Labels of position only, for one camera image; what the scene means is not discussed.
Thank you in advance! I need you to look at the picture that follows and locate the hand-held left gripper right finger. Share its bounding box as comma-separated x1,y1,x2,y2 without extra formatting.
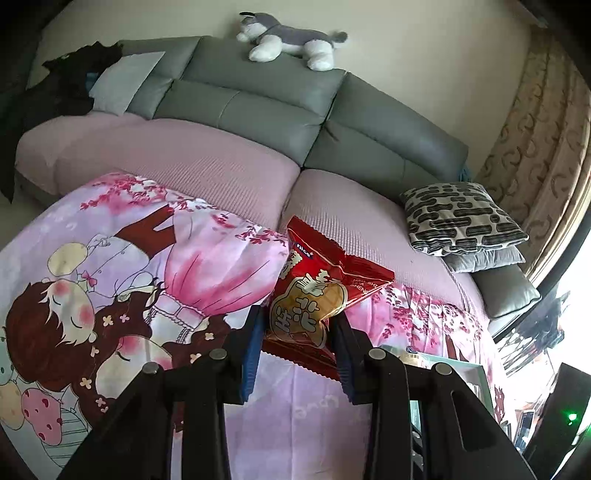
330,314,539,480

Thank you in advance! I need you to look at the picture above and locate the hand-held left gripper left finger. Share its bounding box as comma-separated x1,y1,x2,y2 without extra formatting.
58,305,264,480

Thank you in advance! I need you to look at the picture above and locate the shallow teal cardboard box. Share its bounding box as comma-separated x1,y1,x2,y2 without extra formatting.
379,344,492,444

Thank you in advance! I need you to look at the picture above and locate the red peanut packet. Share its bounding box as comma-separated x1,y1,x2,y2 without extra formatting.
261,215,396,381

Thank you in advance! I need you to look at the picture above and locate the dark grey pillow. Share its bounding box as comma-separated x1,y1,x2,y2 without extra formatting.
441,247,527,274

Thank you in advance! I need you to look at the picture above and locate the black white patterned pillow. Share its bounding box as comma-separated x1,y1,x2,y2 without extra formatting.
399,181,529,257

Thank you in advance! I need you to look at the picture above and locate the pink cartoon printed blanket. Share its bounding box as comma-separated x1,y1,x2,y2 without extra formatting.
0,172,518,480

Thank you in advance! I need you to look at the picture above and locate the pink sofa seat cover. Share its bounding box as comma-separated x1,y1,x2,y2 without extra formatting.
16,112,485,315

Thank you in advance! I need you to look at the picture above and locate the grey sofa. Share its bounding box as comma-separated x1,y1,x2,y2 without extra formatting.
14,36,543,333

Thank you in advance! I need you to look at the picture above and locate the beige patterned curtain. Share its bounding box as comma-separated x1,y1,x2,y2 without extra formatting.
475,23,591,287

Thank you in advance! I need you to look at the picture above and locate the light grey pillow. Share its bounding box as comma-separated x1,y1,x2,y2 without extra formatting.
89,51,166,116

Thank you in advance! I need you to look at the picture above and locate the grey white husky plush toy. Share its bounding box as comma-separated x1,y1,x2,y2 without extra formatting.
237,11,348,71

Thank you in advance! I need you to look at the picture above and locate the black clothing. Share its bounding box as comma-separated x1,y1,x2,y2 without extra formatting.
0,41,123,204

